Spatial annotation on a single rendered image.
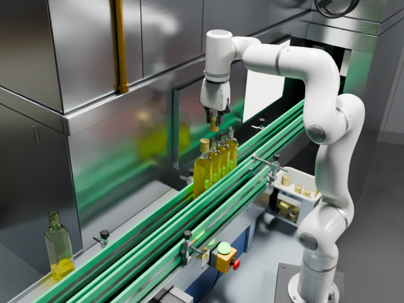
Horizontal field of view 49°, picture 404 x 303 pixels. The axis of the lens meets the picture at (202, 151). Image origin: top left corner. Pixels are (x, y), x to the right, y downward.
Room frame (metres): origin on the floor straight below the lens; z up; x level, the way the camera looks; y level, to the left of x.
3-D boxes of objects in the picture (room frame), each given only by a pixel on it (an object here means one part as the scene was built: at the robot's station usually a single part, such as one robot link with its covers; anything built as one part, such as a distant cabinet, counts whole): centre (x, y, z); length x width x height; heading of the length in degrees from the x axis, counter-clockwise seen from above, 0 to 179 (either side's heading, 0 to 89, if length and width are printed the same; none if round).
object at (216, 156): (1.42, -0.04, 1.16); 0.06 x 0.06 x 0.21; 56
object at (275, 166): (1.55, -0.29, 1.12); 0.17 x 0.03 x 0.12; 55
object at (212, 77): (1.42, -0.04, 1.57); 0.09 x 0.08 x 0.03; 56
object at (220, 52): (1.42, -0.04, 1.65); 0.09 x 0.08 x 0.13; 139
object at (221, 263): (1.16, -0.10, 0.96); 0.07 x 0.07 x 0.07; 55
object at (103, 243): (1.05, 0.31, 1.11); 0.07 x 0.04 x 0.13; 55
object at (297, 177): (1.59, -0.44, 0.97); 0.22 x 0.17 x 0.09; 55
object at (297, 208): (1.61, -0.41, 0.92); 0.27 x 0.17 x 0.15; 55
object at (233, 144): (1.51, -0.11, 1.16); 0.06 x 0.06 x 0.21; 55
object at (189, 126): (1.82, -0.15, 1.32); 0.90 x 0.03 x 0.34; 145
